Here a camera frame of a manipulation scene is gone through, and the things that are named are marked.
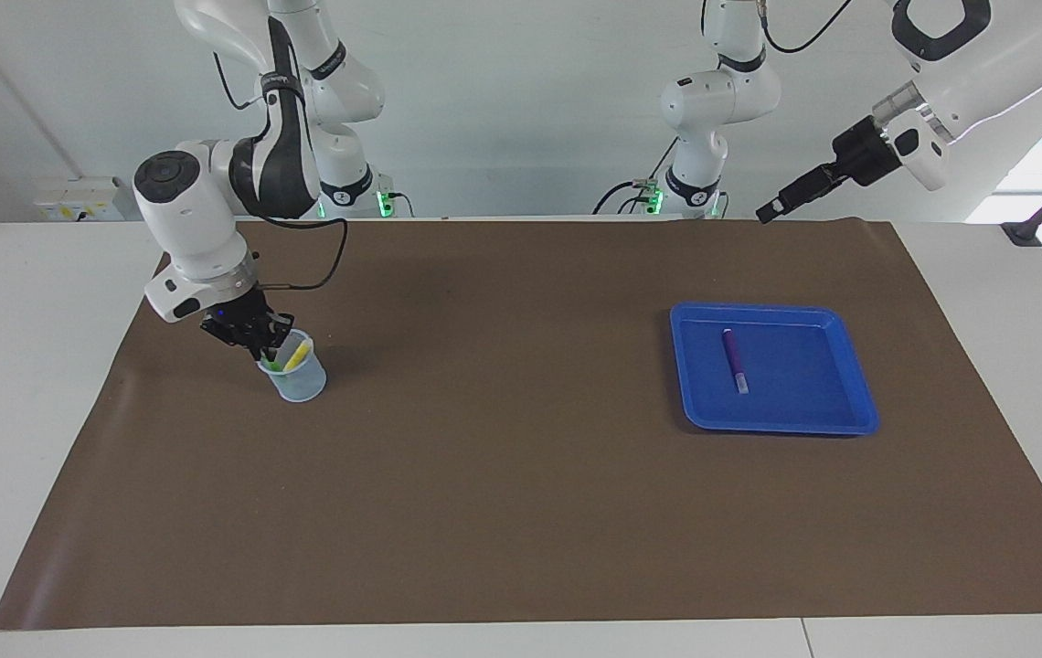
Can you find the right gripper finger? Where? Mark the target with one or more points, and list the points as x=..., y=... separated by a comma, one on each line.
x=258, y=349
x=281, y=329

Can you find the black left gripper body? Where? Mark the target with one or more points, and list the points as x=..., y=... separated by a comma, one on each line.
x=864, y=151

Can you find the yellow marker pen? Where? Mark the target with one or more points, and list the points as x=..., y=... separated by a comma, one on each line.
x=300, y=355

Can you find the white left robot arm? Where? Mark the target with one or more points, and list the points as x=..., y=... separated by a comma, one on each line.
x=987, y=55

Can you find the white wall power socket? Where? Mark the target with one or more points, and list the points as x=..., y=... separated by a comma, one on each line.
x=73, y=201

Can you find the translucent mesh pen cup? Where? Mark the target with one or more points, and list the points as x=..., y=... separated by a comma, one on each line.
x=302, y=384

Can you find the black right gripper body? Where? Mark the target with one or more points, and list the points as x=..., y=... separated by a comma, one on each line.
x=233, y=320

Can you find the blue plastic tray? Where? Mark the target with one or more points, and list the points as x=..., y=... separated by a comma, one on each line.
x=804, y=393

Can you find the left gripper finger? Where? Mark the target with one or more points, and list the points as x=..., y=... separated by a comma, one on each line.
x=800, y=187
x=804, y=199

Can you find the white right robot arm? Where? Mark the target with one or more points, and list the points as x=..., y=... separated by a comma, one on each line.
x=192, y=219

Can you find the brown paper table mat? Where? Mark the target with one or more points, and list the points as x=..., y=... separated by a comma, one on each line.
x=521, y=475

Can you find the purple marker pen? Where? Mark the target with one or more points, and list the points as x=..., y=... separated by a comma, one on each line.
x=733, y=356

